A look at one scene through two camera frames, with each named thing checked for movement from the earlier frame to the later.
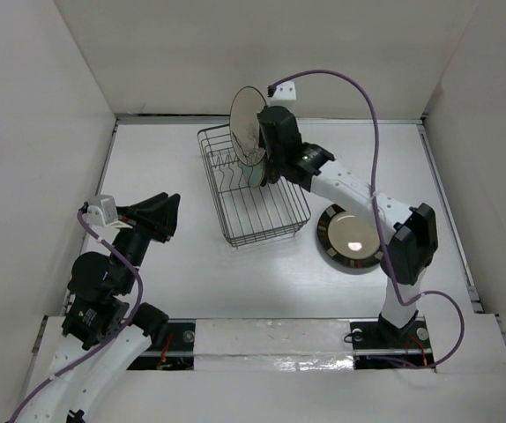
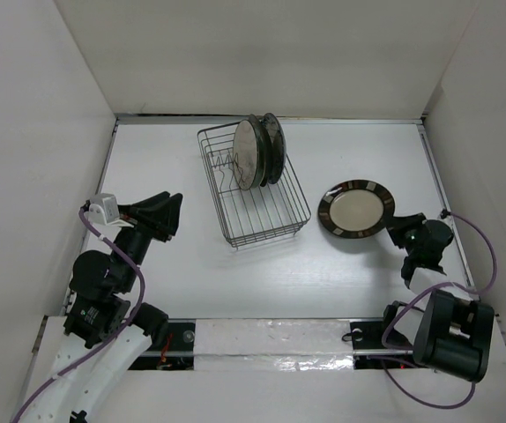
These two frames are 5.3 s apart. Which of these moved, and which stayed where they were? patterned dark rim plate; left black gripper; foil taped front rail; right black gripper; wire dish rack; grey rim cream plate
Moved: patterned dark rim plate; right black gripper; grey rim cream plate
Stayed: foil taped front rail; wire dish rack; left black gripper
